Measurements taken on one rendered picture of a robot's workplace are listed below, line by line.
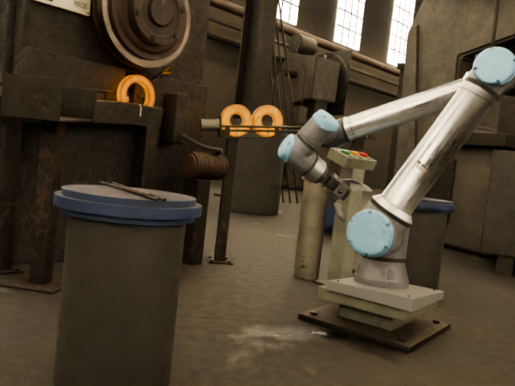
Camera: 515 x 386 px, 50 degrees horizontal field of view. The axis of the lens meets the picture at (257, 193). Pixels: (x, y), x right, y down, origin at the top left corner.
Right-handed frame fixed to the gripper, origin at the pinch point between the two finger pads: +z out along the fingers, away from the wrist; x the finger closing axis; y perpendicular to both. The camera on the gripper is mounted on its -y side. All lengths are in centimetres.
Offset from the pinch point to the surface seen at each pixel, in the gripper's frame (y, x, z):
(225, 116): 86, 11, -42
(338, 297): -20.8, 26.7, 5.6
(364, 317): -23.7, 26.3, 16.5
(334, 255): 39, 26, 28
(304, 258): 46, 36, 21
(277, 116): 87, -5, -21
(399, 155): 245, -43, 126
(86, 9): 77, 13, -119
